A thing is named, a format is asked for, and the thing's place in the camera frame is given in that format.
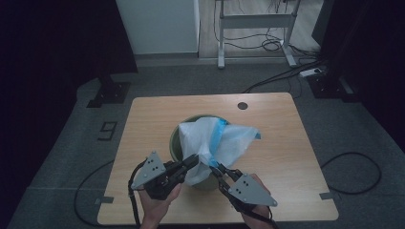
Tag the green trash bin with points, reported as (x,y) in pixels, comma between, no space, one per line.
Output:
(174,146)

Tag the black stand base plate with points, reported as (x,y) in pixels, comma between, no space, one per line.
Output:
(328,87)
(111,92)

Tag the white cabinet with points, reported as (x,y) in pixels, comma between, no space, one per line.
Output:
(159,25)

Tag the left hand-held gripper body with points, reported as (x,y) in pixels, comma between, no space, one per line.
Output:
(149,173)

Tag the white desk frame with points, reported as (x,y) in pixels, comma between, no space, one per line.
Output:
(254,20)

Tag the white and blue plastic bag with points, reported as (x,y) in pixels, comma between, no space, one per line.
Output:
(203,136)

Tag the person's left hand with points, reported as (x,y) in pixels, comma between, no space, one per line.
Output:
(159,206)

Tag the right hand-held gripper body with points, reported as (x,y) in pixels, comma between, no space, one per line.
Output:
(251,192)

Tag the grey tape piece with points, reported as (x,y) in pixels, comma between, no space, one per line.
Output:
(104,200)
(326,196)

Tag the white power strip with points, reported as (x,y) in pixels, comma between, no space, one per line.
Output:
(309,73)

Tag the person's right hand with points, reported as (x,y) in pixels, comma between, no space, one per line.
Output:
(258,214)

